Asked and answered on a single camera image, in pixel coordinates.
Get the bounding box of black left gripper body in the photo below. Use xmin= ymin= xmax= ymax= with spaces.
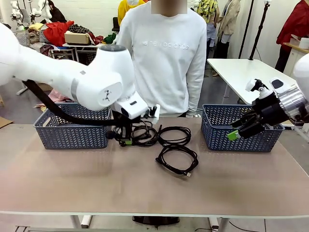
xmin=112 ymin=113 xmax=134 ymax=141

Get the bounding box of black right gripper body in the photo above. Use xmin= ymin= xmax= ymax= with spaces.
xmin=252 ymin=93 xmax=290 ymax=127

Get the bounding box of black power cable with plug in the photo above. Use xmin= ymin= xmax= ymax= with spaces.
xmin=106 ymin=119 xmax=159 ymax=147

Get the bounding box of black USB cable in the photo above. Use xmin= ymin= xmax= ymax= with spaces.
xmin=154 ymin=145 xmax=199 ymax=179

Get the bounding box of blue-grey plastic lattice basket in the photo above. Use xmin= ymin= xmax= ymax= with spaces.
xmin=201 ymin=103 xmax=286 ymax=153
xmin=33 ymin=102 xmax=113 ymax=150

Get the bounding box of white background table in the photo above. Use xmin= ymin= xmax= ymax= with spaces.
xmin=207 ymin=58 xmax=309 ymax=108

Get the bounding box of pink checked cloth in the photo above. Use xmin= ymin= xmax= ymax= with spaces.
xmin=48 ymin=89 xmax=73 ymax=102

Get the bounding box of person in white sweatshirt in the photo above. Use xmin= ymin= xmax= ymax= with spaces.
xmin=115 ymin=0 xmax=209 ymax=118

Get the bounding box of black tripod stand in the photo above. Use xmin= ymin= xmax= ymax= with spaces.
xmin=249 ymin=0 xmax=270 ymax=61

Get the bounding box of thin black stand pole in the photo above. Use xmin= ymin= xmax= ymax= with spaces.
xmin=239 ymin=0 xmax=254 ymax=59

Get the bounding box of person in red jacket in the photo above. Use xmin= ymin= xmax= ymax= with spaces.
xmin=275 ymin=0 xmax=309 ymax=73

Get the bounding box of cardboard box on floor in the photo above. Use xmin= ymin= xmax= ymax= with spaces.
xmin=36 ymin=82 xmax=54 ymax=92

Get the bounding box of green cloth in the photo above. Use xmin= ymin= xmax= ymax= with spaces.
xmin=103 ymin=32 xmax=118 ymax=44

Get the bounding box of white clothes table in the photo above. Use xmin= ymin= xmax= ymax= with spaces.
xmin=50 ymin=42 xmax=122 ymax=66

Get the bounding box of beige coat on mannequin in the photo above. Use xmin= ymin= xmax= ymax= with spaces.
xmin=217 ymin=0 xmax=242 ymax=38

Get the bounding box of cardboard box on clothes table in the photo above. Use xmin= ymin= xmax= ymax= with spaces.
xmin=64 ymin=31 xmax=92 ymax=45

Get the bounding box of black office chair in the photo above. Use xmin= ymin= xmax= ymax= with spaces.
xmin=112 ymin=16 xmax=122 ymax=33

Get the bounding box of yellow garment on mannequin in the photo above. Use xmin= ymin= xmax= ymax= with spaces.
xmin=117 ymin=0 xmax=146 ymax=28

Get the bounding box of red cloth pile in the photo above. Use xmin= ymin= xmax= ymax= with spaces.
xmin=44 ymin=21 xmax=75 ymax=47

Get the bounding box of yellow floral shirt mannequin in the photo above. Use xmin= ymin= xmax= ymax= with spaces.
xmin=197 ymin=0 xmax=221 ymax=25

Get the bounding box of flat cardboard sheet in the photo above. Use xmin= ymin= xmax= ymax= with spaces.
xmin=0 ymin=116 xmax=14 ymax=129

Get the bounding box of person in dark clothes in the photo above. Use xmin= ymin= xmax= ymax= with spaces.
xmin=47 ymin=0 xmax=68 ymax=24

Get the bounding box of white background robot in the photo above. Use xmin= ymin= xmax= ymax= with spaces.
xmin=32 ymin=0 xmax=53 ymax=19
xmin=9 ymin=0 xmax=25 ymax=28

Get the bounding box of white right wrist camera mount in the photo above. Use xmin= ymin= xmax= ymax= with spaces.
xmin=245 ymin=78 xmax=273 ymax=99

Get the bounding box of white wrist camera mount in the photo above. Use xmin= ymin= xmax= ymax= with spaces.
xmin=144 ymin=103 xmax=161 ymax=123
xmin=245 ymin=78 xmax=273 ymax=99

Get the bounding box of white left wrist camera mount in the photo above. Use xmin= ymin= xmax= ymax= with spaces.
xmin=144 ymin=103 xmax=161 ymax=123

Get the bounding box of black left arm cable sleeve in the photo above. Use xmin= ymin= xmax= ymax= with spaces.
xmin=22 ymin=79 xmax=123 ymax=127

